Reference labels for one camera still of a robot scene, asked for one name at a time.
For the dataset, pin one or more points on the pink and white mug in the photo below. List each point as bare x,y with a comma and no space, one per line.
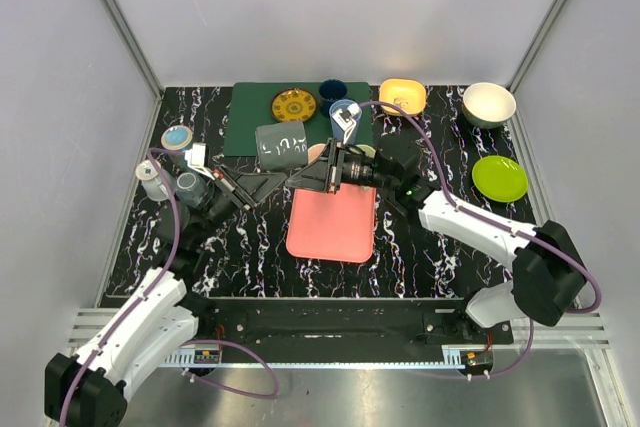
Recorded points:
315,151

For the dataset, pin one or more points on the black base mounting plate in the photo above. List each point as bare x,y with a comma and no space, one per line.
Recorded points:
350,333

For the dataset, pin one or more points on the pink plastic tray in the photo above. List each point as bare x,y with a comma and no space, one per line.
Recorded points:
335,227

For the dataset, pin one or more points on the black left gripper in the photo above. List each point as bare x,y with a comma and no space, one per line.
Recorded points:
236,188

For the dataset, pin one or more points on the yellow square bowl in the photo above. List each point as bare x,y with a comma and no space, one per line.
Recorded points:
408,95

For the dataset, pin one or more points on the white round bowl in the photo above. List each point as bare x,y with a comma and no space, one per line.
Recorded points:
487,105

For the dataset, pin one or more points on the yellow patterned plate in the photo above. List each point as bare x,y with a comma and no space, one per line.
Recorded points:
294,104

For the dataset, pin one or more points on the dark green mat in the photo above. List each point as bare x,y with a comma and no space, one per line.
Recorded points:
251,107

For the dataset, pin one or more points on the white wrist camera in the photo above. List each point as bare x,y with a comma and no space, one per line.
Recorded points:
196,158
347,119

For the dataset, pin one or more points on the light blue glazed mug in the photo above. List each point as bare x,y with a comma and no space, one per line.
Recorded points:
177,138

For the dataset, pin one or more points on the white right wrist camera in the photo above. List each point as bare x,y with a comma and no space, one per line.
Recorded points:
347,119

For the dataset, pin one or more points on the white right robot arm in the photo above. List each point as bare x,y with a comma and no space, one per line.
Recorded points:
546,272

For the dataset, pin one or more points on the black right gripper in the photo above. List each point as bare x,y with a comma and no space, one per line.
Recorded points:
324,173

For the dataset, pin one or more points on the light blue plastic cup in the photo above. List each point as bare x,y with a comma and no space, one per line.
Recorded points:
335,129

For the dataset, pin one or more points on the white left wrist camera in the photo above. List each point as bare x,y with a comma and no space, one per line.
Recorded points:
196,158

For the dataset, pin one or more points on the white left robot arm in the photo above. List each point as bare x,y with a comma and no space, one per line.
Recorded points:
94,386

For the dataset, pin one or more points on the dark blue cup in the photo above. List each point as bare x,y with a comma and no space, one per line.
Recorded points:
331,91

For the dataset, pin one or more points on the lime green plate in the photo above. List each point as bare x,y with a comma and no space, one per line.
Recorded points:
500,179

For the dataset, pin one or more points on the sage green mug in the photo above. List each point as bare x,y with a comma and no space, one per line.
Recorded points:
370,151

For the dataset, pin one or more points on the white grey mug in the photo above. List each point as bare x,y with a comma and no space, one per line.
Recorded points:
151,182

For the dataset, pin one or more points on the dark grey mug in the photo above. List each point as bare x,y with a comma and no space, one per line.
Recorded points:
281,146

